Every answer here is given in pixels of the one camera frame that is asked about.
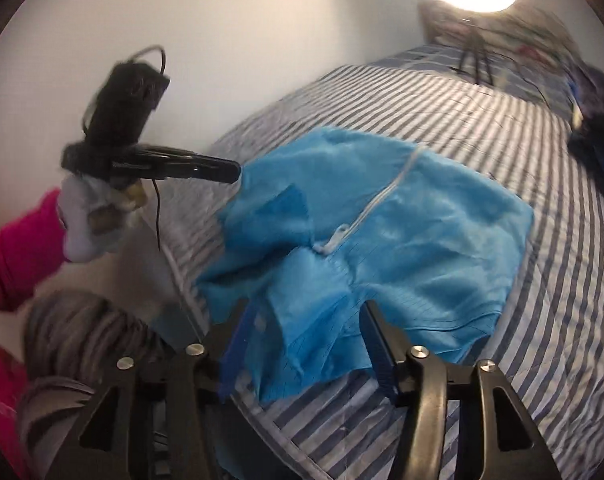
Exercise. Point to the blue plaid bed sheet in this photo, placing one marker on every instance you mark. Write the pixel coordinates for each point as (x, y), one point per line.
(551, 90)

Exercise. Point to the black tripod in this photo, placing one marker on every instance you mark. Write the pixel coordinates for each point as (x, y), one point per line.
(474, 52)

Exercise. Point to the dark folded jacket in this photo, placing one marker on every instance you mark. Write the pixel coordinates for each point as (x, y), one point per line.
(601, 125)

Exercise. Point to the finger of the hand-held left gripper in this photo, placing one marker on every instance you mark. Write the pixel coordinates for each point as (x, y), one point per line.
(202, 166)

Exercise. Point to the person's left hand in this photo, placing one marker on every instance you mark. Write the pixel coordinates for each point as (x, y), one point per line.
(87, 230)

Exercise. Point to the striped bed blanket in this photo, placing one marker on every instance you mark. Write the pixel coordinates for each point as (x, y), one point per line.
(556, 285)

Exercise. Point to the person's left forearm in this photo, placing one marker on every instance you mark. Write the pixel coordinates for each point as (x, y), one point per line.
(17, 255)

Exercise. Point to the person's grey striped clothing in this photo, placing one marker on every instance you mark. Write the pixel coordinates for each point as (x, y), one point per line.
(72, 325)

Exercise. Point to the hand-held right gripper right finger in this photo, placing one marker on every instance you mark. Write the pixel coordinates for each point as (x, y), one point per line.
(381, 355)

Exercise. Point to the blue coat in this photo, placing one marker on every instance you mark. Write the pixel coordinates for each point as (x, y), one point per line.
(421, 240)

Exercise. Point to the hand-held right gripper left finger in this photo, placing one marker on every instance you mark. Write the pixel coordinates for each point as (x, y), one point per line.
(239, 345)

